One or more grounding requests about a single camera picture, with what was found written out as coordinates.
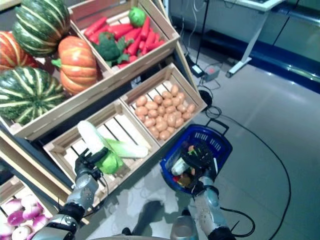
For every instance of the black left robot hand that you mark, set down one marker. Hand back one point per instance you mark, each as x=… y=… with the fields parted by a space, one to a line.
x=85 y=162

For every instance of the wide wooden crate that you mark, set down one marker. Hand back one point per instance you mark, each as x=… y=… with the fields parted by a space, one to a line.
x=70 y=110

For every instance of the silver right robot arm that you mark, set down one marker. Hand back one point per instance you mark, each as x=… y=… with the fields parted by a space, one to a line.
x=207 y=207

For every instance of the red orange toy carrot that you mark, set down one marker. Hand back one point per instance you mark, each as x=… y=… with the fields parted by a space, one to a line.
x=155 y=45
x=95 y=26
x=135 y=45
x=145 y=28
x=120 y=30

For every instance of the dark green toy broccoli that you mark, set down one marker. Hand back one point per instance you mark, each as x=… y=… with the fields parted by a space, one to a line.
x=110 y=48

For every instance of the black power adapter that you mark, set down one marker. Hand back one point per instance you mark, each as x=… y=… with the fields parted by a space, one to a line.
x=196 y=68

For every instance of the tan toy potato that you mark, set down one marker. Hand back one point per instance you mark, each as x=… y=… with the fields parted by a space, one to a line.
x=191 y=108
x=174 y=90
x=141 y=100
x=171 y=120
x=164 y=135

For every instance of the silver right robot leg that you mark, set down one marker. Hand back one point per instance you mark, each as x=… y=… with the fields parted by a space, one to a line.
x=185 y=228

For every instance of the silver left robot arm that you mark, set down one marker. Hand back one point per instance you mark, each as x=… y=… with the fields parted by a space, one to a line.
x=82 y=187

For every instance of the light green round vegetable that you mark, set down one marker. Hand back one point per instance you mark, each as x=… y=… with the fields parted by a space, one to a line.
x=137 y=16

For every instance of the purple white toy onion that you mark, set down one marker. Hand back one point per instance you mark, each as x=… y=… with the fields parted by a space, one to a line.
x=15 y=217
x=28 y=200
x=32 y=212
x=13 y=205
x=21 y=231
x=41 y=222
x=40 y=207

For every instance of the white desk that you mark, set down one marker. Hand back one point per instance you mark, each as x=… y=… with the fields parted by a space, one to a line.
x=250 y=43

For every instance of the black tripod pole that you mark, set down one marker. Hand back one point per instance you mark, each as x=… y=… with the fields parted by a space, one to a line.
x=202 y=32

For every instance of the wooden vegetable display shelf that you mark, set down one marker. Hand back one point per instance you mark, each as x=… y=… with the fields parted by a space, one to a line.
x=186 y=71

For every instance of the grey box red button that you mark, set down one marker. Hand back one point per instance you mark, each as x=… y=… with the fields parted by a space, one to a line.
x=212 y=72

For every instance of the green striped pumpkin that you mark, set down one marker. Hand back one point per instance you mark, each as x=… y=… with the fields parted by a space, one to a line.
x=27 y=93
x=41 y=27

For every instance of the large orange striped pumpkin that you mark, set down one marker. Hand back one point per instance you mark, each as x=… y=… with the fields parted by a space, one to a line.
x=10 y=51

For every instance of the blue plastic shopping basket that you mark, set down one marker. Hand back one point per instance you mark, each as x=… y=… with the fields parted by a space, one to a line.
x=172 y=156

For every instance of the small yellow toy pepper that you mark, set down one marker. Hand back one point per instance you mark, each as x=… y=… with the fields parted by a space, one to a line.
x=185 y=181

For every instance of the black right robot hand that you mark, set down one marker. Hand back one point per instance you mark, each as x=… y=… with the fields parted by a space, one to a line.
x=200 y=157

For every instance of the orange pumpkin green stem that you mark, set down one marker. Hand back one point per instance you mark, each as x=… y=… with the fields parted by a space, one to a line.
x=77 y=65

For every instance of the small orange toy fruit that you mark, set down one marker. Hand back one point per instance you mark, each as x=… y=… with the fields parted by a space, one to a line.
x=191 y=148

